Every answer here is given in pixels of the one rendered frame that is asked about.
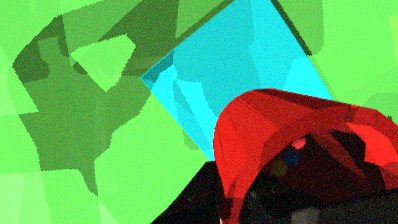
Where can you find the red cup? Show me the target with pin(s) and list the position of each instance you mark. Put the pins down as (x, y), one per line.
(351, 150)

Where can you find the yellow marble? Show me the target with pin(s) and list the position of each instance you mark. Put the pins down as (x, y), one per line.
(279, 168)

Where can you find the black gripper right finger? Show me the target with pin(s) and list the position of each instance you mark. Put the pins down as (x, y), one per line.
(269, 201)

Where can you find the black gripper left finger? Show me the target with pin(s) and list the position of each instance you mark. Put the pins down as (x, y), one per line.
(197, 203)

